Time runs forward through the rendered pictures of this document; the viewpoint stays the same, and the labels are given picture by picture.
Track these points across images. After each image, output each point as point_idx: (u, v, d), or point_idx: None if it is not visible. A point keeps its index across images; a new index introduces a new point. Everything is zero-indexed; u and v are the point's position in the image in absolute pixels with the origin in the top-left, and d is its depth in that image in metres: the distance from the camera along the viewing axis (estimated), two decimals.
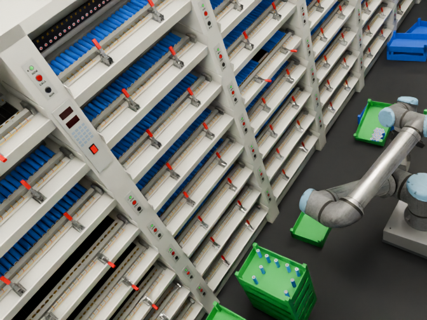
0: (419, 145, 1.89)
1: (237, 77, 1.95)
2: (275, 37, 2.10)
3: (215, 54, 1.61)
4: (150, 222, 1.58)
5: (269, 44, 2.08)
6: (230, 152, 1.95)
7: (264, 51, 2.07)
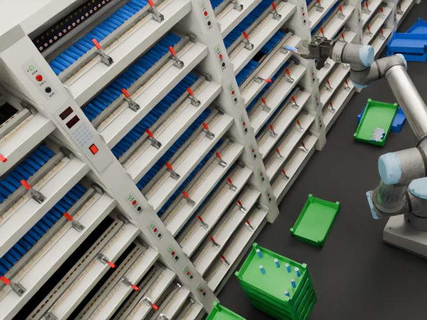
0: (318, 66, 1.85)
1: (237, 77, 1.95)
2: (275, 37, 2.10)
3: (215, 54, 1.61)
4: (150, 222, 1.58)
5: (269, 44, 2.08)
6: (230, 152, 1.95)
7: None
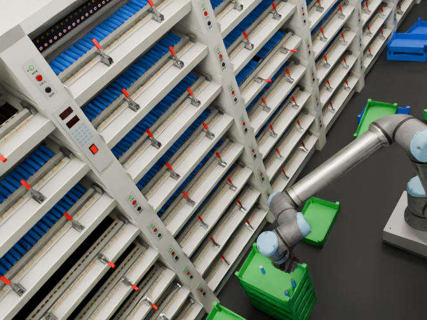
0: (295, 243, 1.65)
1: (237, 77, 1.95)
2: (275, 37, 2.10)
3: (215, 54, 1.61)
4: (150, 222, 1.58)
5: (269, 44, 2.08)
6: (230, 152, 1.95)
7: None
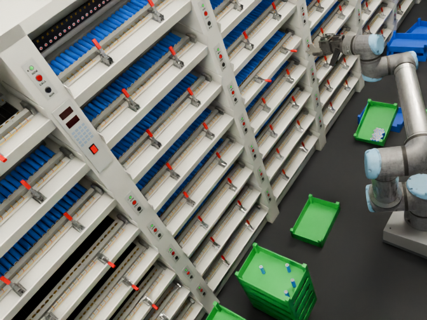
0: (331, 62, 1.90)
1: (237, 77, 1.95)
2: (275, 37, 2.10)
3: (215, 54, 1.61)
4: (150, 222, 1.58)
5: (269, 44, 2.08)
6: (230, 152, 1.95)
7: None
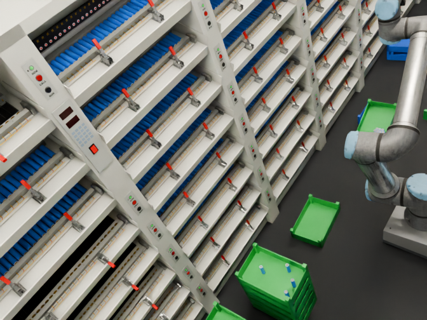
0: None
1: (235, 75, 1.95)
2: (272, 36, 2.11)
3: (215, 54, 1.61)
4: (150, 222, 1.58)
5: (266, 42, 2.08)
6: (230, 152, 1.95)
7: None
